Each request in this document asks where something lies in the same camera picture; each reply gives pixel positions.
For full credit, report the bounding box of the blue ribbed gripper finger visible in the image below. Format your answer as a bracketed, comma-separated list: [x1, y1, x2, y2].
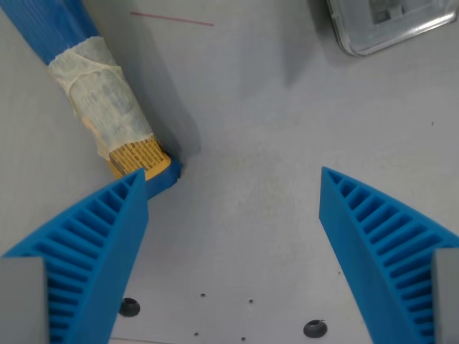
[318, 166, 459, 344]
[0, 168, 150, 344]

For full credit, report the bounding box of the blue bag with paper tape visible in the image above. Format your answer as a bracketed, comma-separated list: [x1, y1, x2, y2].
[0, 0, 185, 200]

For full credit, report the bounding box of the clear plastic case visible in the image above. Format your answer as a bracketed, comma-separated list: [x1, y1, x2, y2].
[324, 0, 459, 57]

